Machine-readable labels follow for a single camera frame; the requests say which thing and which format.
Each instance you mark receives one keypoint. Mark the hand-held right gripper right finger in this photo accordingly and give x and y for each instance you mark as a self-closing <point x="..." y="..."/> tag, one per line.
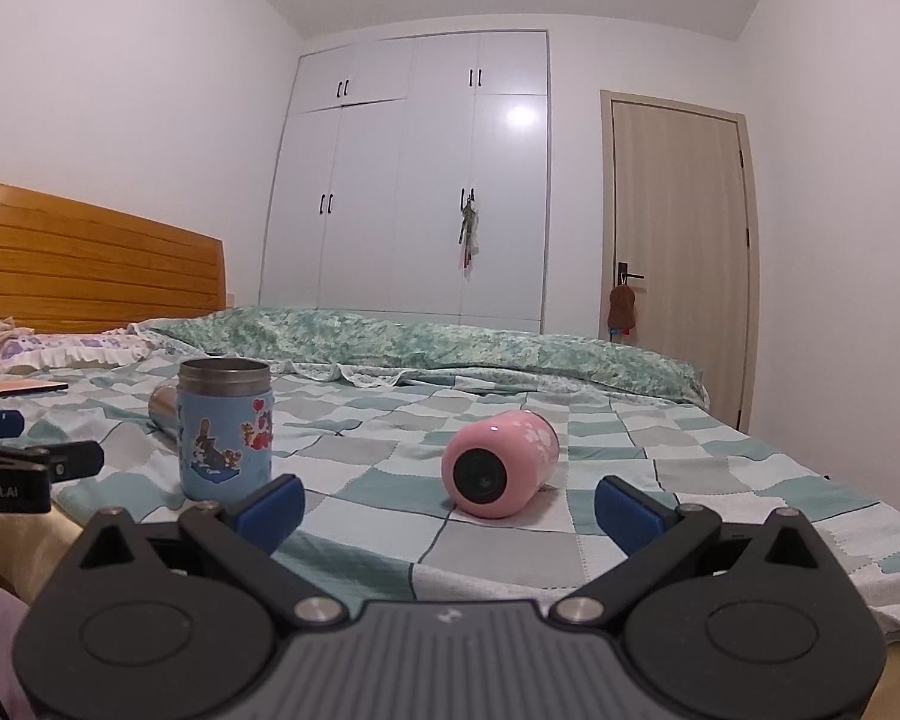
<point x="628" y="514"/>

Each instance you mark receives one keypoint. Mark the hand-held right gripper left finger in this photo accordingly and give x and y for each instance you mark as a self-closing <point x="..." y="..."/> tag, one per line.
<point x="274" y="511"/>

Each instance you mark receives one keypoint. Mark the pink cup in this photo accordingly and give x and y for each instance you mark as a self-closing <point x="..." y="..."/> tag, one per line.
<point x="495" y="465"/>

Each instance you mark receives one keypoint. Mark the blue cartoon cup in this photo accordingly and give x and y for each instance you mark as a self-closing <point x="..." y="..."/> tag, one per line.
<point x="225" y="435"/>

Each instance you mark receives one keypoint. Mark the flat tablet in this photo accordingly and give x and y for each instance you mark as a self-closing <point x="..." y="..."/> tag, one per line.
<point x="22" y="387"/>

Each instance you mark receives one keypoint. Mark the pale yellow under sheet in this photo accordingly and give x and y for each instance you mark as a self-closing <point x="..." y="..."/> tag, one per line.
<point x="15" y="547"/>

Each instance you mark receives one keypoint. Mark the purple floral ruffled pillow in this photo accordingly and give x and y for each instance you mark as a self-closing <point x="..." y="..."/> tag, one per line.
<point x="67" y="351"/>

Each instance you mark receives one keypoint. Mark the checkered bed sheet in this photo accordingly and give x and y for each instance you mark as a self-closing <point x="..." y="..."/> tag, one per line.
<point x="420" y="420"/>

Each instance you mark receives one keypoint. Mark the wooden headboard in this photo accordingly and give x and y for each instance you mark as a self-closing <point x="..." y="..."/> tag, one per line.
<point x="82" y="270"/>

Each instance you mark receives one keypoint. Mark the brown hanging ornament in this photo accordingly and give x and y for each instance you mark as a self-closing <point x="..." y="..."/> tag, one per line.
<point x="621" y="311"/>

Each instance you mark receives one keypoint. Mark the green floral quilt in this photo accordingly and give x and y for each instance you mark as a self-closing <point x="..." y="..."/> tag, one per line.
<point x="435" y="349"/>

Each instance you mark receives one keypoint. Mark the beige wooden door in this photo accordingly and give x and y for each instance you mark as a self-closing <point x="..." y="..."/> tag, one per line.
<point x="679" y="255"/>

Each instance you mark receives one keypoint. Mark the hanging cloth bundle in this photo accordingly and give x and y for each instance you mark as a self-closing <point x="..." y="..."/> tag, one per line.
<point x="469" y="229"/>

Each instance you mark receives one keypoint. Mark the white wardrobe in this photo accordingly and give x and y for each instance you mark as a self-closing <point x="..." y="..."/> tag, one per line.
<point x="412" y="180"/>

